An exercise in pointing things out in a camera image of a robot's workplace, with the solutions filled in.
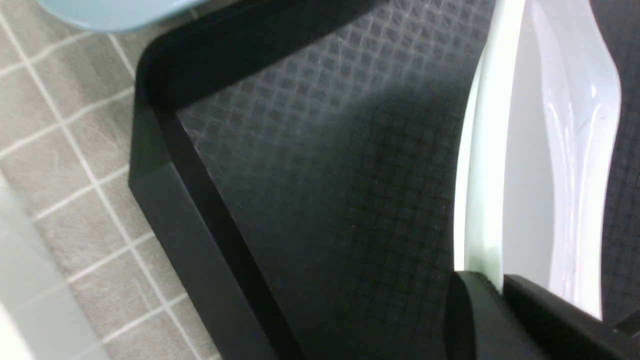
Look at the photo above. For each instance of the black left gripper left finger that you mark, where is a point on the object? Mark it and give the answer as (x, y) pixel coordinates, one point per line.
(479, 324)

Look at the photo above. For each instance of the teal plastic bin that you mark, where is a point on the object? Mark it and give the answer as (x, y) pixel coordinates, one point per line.
(114, 16)

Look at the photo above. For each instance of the small white bowl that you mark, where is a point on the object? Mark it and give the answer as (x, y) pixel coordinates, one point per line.
(536, 149)

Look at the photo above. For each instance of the black serving tray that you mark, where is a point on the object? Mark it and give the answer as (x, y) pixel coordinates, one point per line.
(297, 162)

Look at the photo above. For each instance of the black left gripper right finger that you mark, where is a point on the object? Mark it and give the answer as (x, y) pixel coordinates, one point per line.
(560, 329)

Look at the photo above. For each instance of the large white plastic bin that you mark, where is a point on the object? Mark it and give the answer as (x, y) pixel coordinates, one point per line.
(40, 317)

